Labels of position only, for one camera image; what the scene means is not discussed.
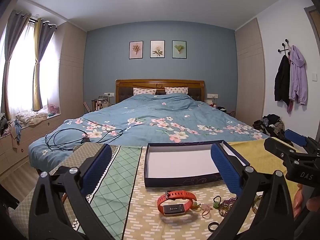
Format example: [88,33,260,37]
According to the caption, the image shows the pile of colourful clothes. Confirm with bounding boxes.
[0,112,22,140]

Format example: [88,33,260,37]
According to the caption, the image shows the bedside table items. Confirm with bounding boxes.
[205,100,235,115]

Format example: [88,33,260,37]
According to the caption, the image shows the pile of dark clothes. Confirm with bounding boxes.
[252,114,285,139]

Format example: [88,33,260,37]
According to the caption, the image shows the pink hair tie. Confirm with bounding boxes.
[200,203,213,218]

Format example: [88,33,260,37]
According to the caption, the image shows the navy shallow cardboard box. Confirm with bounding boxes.
[144,140,250,188]

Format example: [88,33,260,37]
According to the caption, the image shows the grey yellow curtain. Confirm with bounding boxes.
[32,17,57,112]
[1,10,32,113]

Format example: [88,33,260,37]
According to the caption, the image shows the beige wardrobe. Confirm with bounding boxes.
[59,21,88,125]
[235,17,265,128]

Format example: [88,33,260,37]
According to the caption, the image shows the gold bangle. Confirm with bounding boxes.
[251,192,264,214]

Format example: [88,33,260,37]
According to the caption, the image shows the patchwork patterned cloth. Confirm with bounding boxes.
[15,140,300,240]

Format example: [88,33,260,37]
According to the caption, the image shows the white patterned pillow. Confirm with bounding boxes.
[133,87,157,96]
[164,87,189,95]

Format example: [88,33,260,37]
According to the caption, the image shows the framed pink flower picture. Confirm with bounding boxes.
[129,41,144,60]

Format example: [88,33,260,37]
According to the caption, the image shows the window seat cabinet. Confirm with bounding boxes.
[0,112,63,155]

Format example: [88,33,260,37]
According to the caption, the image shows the black ring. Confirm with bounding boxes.
[208,221,222,232]

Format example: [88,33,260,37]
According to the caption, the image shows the framed green leaf picture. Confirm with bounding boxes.
[172,40,187,59]

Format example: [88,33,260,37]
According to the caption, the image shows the framed white flower picture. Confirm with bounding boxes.
[150,40,165,59]

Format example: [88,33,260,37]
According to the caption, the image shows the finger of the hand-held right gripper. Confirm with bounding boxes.
[284,129,320,155]
[264,137,320,170]

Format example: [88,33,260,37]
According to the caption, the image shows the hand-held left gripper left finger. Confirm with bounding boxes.
[29,144,113,240]

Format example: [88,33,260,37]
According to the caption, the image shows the purple beaded bracelet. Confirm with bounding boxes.
[219,197,238,218]

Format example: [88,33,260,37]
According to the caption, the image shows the bed with floral blue duvet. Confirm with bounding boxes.
[28,93,270,165]

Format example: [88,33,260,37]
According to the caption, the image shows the wooden headboard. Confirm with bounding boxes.
[115,79,205,103]

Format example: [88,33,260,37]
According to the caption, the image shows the orange smart watch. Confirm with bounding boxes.
[157,190,198,217]

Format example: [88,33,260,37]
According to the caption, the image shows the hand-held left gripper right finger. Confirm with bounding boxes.
[210,142,304,240]

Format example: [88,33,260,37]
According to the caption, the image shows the person's right hand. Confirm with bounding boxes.
[293,183,319,219]

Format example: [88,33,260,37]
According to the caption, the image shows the black wall coat rack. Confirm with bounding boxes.
[277,39,292,55]

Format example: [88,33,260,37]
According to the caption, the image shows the wooden door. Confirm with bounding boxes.
[304,5,320,63]

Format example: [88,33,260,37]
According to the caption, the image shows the pile of light clothes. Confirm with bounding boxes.
[15,111,49,126]

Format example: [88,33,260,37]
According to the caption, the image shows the black cable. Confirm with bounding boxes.
[45,124,125,152]

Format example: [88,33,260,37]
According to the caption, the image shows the purple jacket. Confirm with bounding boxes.
[289,45,308,105]

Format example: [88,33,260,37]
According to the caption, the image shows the black jacket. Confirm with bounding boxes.
[274,54,292,105]

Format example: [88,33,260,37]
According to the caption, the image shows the bedside clutter of bottles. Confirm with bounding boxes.
[91,94,115,111]

